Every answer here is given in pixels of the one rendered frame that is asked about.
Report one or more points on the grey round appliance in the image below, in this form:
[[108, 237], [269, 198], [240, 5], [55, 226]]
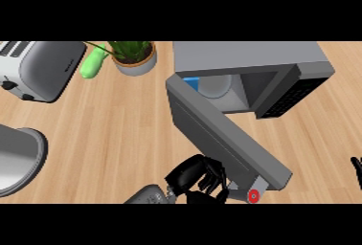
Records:
[[18, 159]]

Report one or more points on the white milk carton red cap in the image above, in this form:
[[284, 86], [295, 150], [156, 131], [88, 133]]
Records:
[[250, 193]]

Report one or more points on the silver toaster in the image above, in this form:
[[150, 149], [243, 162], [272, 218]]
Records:
[[45, 70]]

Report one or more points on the light green bottle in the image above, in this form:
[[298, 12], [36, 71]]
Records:
[[92, 66]]

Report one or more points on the grey microwave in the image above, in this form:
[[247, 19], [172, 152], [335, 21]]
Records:
[[246, 55]]

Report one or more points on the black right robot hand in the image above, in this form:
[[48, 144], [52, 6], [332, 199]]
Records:
[[357, 170]]

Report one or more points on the white round microwave plate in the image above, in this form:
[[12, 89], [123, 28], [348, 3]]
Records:
[[216, 86]]

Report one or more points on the grey microwave door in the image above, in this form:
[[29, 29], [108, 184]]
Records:
[[222, 134]]

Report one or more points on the grey plant pot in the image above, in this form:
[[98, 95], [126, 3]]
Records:
[[138, 68]]

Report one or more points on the green leafy plant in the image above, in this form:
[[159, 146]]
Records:
[[128, 48]]

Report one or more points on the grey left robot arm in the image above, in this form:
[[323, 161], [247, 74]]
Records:
[[148, 195]]

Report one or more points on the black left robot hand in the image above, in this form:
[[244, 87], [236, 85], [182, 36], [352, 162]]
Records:
[[191, 173]]

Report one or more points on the blue box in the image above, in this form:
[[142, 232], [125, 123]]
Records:
[[191, 82]]

